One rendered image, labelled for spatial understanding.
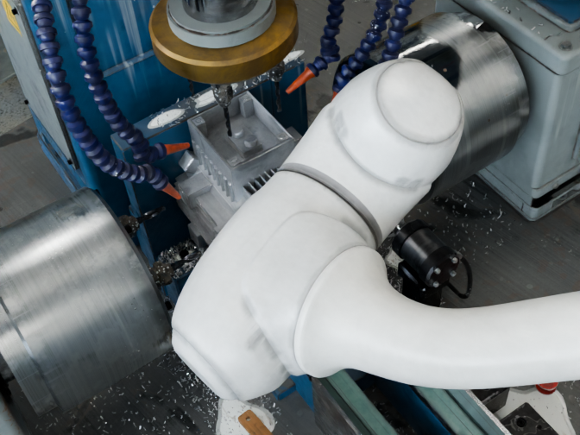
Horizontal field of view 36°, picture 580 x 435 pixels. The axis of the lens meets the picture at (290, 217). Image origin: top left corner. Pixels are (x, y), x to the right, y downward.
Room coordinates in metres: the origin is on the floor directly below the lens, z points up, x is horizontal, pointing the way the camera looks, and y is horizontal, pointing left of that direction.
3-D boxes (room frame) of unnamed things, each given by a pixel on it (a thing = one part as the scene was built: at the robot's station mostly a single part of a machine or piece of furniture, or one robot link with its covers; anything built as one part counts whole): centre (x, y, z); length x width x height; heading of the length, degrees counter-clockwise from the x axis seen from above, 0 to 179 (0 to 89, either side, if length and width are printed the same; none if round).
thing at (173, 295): (0.85, 0.17, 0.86); 0.07 x 0.06 x 0.12; 120
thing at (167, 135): (0.98, 0.11, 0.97); 0.30 x 0.11 x 0.34; 120
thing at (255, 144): (0.88, 0.06, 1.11); 0.12 x 0.11 x 0.07; 29
